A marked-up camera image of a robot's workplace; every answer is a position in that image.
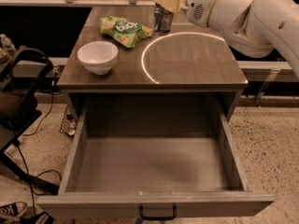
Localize wire basket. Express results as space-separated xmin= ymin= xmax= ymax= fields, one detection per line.
xmin=60 ymin=107 xmax=77 ymax=139

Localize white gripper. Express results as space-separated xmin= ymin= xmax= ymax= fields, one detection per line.
xmin=151 ymin=0 xmax=226 ymax=29

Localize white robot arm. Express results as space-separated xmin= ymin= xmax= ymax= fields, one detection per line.
xmin=153 ymin=0 xmax=299 ymax=76

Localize redbull can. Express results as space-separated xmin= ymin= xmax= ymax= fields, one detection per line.
xmin=154 ymin=4 xmax=174 ymax=35

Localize black white sneaker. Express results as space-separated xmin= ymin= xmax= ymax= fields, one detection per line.
xmin=0 ymin=202 xmax=28 ymax=224

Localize grey wooden cabinet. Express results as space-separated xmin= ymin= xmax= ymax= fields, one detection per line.
xmin=58 ymin=6 xmax=248 ymax=117

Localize green chip bag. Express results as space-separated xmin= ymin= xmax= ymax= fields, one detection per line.
xmin=99 ymin=16 xmax=153 ymax=49

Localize black drawer handle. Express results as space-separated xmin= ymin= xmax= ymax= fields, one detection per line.
xmin=138 ymin=205 xmax=177 ymax=221

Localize open grey drawer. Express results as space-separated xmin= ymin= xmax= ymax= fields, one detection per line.
xmin=37 ymin=94 xmax=274 ymax=218

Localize white bowl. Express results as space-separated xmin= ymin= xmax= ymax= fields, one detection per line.
xmin=77 ymin=41 xmax=119 ymax=75

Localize black cable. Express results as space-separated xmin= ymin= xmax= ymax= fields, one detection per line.
xmin=12 ymin=91 xmax=63 ymax=217

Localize plastic water bottle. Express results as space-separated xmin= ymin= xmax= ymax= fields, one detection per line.
xmin=0 ymin=34 xmax=17 ymax=57

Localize black cart stand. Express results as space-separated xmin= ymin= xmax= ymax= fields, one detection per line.
xmin=0 ymin=46 xmax=59 ymax=195

